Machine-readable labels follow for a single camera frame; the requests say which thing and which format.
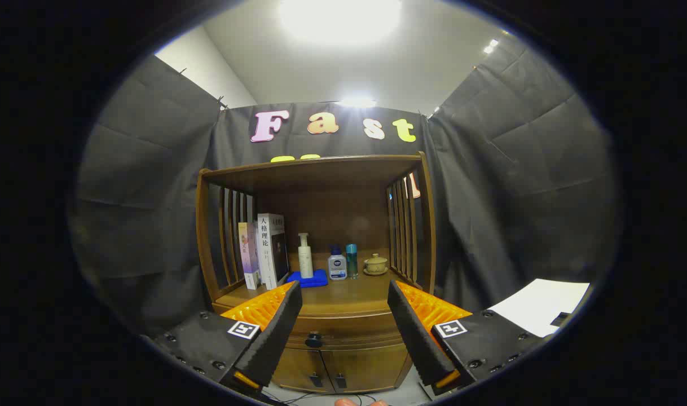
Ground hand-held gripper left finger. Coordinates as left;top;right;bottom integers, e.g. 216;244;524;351
152;280;303;395

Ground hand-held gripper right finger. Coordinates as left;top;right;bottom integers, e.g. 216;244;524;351
387;280;541;395

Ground brown wooden drawer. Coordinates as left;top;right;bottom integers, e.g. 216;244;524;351
284;312;417;351

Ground wooden cabinet door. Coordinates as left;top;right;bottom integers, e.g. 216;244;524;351
321;344;413;394
273;347;334;393

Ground brown wooden countertop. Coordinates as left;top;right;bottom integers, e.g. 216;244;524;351
214;248;429;317

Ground brown wooden cabinet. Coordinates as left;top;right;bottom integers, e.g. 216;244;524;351
196;151;437;394

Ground blue folded cloth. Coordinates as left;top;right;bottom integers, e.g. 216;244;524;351
286;269;329;288

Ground white pump bottle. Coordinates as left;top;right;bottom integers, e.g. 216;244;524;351
298;232;314;279

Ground white book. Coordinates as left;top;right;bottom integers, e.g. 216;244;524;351
257;213;290;290

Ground yellow lidded ceramic teacup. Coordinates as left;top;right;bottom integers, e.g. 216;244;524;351
363;254;389;276

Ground purple book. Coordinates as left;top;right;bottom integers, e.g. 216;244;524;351
238;222;261;290

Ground white bottle with blue cap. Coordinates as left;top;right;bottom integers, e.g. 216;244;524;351
328;246;347;281

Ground white board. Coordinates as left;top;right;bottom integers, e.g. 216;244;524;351
487;278;591;338

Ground black backdrop cloth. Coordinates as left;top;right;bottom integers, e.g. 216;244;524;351
67;31;623;339

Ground large ceiling light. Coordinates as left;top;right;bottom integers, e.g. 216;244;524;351
279;0;403;48

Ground black cables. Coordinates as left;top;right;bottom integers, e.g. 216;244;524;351
265;392;378;406

